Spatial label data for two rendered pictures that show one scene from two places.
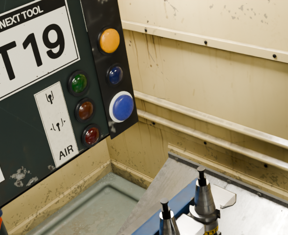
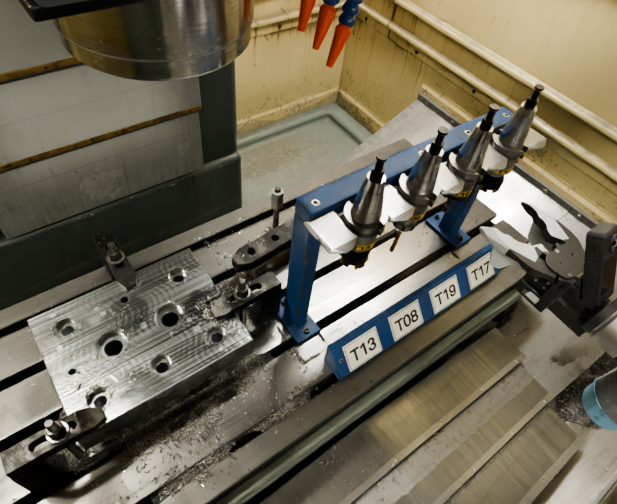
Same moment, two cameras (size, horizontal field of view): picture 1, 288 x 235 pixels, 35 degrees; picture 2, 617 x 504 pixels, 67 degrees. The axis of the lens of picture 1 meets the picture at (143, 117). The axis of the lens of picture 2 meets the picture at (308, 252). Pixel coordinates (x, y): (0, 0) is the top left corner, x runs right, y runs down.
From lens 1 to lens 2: 30 cm
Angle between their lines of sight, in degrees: 20
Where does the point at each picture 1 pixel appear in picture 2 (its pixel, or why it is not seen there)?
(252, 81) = (585, 21)
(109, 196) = (327, 127)
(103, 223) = (316, 152)
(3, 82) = not seen: outside the picture
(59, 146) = not seen: outside the picture
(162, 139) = (418, 75)
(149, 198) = (382, 137)
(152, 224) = (448, 139)
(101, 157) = (331, 81)
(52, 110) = not seen: outside the picture
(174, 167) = (421, 111)
